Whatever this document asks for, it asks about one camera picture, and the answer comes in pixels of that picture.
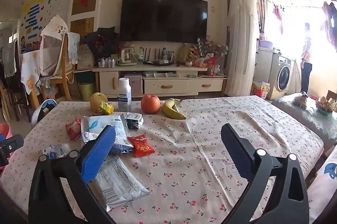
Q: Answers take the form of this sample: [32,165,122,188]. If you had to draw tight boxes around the lace-covered standing air conditioner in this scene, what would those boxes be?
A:
[226,0,260,96]

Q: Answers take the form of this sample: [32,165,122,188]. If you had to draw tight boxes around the white blue bag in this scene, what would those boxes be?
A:
[42,143,71,160]

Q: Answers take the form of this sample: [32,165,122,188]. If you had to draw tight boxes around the red candy packet gold print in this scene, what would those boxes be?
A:
[127,135,155,158]

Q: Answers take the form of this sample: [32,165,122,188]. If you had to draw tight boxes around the dark green storage box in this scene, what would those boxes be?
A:
[75,72,96,83]

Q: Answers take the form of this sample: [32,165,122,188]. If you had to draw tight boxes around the pack of small bottles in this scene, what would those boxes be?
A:
[97,57,118,68]

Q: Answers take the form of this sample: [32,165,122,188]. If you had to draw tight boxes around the pink hanging garment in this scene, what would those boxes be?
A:
[272,4,284,35]

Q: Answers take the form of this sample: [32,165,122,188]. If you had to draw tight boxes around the yellow pear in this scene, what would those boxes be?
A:
[89,92,109,110]

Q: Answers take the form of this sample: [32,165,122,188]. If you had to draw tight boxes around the white cover blue print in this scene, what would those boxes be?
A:
[307,150,337,224]

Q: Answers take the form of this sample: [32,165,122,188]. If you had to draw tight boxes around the silver washing machine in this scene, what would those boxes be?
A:
[269,53,295,100]

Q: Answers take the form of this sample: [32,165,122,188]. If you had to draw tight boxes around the pink storage box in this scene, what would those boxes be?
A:
[124,74,144,96]

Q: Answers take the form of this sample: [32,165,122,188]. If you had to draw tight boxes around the white blue seat back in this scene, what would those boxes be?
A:
[31,99,58,128]

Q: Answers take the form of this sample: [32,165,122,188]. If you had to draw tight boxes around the golden snack bag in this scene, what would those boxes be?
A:
[179,44,195,62]

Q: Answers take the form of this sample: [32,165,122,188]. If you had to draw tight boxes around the basket of folded paper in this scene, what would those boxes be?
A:
[316,91,337,115]

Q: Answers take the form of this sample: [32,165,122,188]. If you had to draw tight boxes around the red apple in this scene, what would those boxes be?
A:
[140,94,161,114]

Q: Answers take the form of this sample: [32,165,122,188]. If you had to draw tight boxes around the yellow banana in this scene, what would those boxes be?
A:
[161,98,187,120]

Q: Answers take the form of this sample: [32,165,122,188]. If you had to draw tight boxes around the white printed sack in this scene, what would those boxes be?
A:
[76,44,95,70]

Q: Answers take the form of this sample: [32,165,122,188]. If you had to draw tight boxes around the white packet blue feather print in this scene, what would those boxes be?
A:
[81,113,131,147]

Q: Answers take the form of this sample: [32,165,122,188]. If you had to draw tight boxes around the dark hanging garment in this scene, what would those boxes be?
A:
[322,1,337,52]

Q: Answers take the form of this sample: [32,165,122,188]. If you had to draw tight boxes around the yellow snack wrapper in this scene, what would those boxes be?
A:
[95,101,114,115]

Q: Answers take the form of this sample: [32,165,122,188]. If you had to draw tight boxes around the colourful wall stickers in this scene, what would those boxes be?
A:
[20,0,71,40]

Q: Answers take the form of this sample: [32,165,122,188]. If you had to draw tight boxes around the lace-covered low table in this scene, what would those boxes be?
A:
[271,93,337,148]

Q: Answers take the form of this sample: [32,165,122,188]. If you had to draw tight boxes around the black wifi router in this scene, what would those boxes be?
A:
[143,48,171,66]

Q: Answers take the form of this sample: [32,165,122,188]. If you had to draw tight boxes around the lace-covered appliance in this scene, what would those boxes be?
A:
[39,15,69,77]

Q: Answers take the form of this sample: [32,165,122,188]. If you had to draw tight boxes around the dried flower arrangement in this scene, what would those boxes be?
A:
[196,35,229,66]

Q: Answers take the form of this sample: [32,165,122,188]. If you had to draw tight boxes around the cream TV cabinet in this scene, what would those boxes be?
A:
[74,64,228,99]

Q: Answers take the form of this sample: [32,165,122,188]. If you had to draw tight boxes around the green trash bin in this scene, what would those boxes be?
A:
[78,82,96,101]

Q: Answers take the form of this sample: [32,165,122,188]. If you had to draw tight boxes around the white barcode packet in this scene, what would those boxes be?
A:
[88,155,151,212]

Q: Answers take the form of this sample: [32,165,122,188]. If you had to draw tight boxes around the white electric kettle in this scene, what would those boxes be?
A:
[117,47,138,66]

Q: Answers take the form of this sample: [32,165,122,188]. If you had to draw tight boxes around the black flat television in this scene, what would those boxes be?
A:
[120,0,208,44]

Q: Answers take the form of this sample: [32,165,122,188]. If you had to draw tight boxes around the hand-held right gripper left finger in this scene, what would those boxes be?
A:
[28,124,116,224]

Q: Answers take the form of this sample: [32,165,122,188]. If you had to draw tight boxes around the grey quilted chair cover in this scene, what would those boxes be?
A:
[1,41,18,79]

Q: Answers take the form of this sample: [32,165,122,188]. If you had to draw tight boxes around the cherry print tablecloth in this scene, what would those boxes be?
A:
[0,95,324,224]

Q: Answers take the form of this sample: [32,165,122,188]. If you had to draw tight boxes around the dining table orange print cloth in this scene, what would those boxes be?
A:
[20,50,43,108]

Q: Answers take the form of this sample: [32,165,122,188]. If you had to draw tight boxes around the light wooden chair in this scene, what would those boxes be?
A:
[39,31,77,102]

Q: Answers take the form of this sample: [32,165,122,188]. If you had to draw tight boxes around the blue white milk carton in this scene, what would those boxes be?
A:
[124,112,144,130]

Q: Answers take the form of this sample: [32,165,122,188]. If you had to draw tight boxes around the dark blue flower bouquet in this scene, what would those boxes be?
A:
[84,27,119,59]

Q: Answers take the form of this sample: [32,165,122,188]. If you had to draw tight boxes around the dark wooden chair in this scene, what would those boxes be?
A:
[0,42,29,121]

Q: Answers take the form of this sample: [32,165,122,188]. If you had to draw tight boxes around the patterned curtain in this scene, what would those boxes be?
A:
[254,0,267,35]

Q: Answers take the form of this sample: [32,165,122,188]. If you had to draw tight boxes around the red paper bag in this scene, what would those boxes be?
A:
[253,82,270,99]

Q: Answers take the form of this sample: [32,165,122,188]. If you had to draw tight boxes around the clear plastic bag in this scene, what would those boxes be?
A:
[293,92,316,111]

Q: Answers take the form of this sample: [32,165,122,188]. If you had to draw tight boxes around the shiny red snack wrapper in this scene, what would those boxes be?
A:
[66,119,82,140]

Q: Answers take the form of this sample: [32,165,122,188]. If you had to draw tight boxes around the white bottle blue label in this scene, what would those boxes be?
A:
[117,78,132,112]

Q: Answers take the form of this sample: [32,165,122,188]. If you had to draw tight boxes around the light blue knitted towel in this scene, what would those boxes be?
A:
[66,32,80,65]

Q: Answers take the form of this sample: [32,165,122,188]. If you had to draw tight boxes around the pink plastic stool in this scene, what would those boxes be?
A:
[42,84,57,100]

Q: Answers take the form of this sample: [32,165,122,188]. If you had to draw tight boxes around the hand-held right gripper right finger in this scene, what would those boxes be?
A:
[221,123,309,224]

